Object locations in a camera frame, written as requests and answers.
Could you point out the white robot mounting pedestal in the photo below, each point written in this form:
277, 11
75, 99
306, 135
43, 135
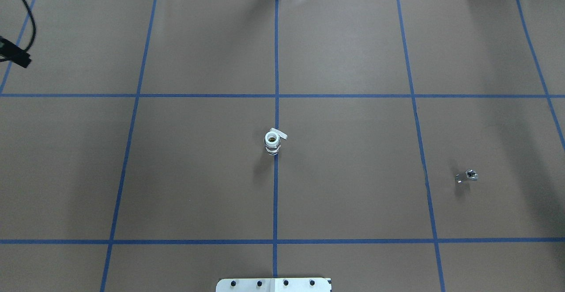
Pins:
289, 284

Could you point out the white PPR valve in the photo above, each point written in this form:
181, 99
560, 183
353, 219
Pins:
272, 141

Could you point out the small metal pipe fitting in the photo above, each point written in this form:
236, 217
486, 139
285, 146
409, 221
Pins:
468, 175

